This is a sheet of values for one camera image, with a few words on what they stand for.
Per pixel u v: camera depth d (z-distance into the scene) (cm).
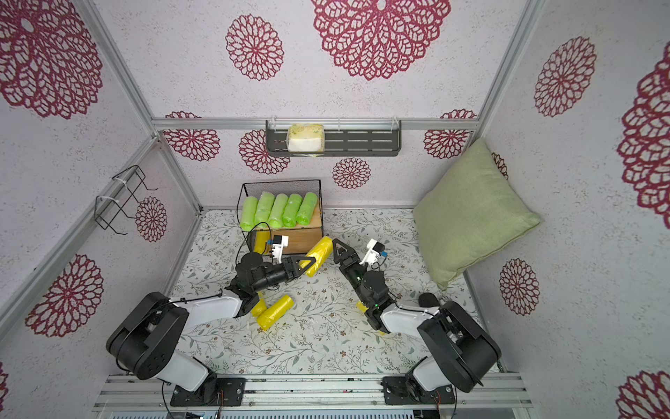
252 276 67
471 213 81
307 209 92
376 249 74
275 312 86
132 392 75
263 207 93
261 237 105
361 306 70
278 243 78
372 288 63
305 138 90
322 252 80
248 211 93
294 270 74
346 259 71
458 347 44
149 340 44
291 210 92
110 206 74
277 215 90
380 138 95
